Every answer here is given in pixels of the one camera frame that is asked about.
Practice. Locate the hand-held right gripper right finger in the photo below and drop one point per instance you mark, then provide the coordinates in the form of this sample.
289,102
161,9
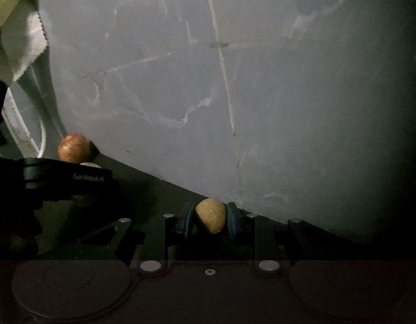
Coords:
232,219

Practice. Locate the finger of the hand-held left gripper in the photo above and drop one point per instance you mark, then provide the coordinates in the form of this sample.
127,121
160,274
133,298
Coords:
110,193

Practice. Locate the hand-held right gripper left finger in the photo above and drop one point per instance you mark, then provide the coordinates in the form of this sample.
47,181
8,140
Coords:
188,218

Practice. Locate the small tan round fruit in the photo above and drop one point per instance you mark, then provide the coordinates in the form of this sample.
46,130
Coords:
211,217

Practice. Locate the large tan round fruit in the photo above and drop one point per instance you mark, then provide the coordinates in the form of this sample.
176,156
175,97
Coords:
89,165

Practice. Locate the white cloth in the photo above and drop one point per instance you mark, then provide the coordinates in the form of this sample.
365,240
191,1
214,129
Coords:
24,45

